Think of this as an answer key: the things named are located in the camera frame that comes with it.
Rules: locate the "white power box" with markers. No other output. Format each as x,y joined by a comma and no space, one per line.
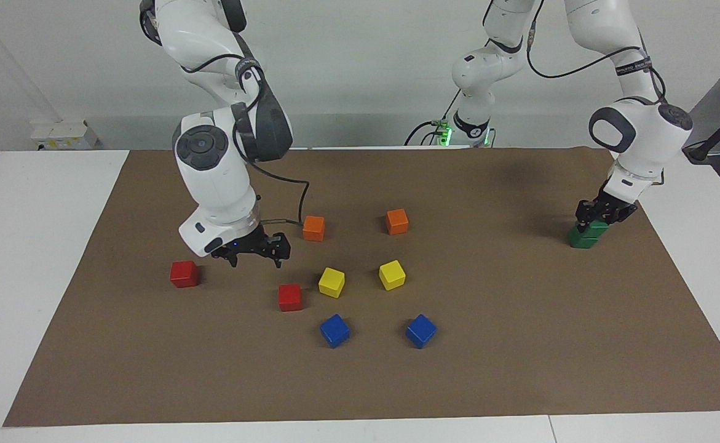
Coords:
64,135

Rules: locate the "orange wooden cube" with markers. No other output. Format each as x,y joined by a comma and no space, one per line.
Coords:
313,228
396,221

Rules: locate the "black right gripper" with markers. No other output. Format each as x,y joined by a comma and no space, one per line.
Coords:
246,241

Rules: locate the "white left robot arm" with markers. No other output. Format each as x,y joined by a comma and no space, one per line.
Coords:
642,135

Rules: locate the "green lit base connector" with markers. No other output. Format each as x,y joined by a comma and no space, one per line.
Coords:
444,132

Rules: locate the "brown paper mat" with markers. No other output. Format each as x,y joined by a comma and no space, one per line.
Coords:
360,381

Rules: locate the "green wooden cube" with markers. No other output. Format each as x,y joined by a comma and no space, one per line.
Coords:
596,229
583,241

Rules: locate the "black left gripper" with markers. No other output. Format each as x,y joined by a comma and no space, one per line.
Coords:
612,206

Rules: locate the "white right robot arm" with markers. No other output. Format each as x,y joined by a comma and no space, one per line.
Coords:
218,178

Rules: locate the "red wooden cube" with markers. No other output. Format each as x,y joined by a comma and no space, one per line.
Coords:
289,298
184,274

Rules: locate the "blue wooden cube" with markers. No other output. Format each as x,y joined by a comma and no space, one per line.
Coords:
420,331
334,330

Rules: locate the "yellow wooden cube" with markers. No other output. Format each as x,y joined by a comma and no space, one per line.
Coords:
331,282
391,275

